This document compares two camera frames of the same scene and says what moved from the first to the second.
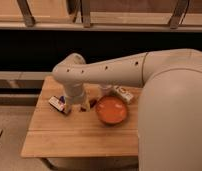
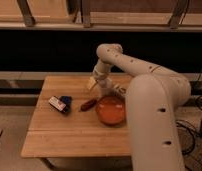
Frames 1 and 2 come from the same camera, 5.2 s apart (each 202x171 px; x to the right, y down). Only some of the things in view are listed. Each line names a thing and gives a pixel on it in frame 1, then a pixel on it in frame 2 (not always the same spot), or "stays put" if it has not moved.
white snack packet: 124,93 stays put
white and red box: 56,103 stays put
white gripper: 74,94 to 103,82
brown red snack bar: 92,103 stays put
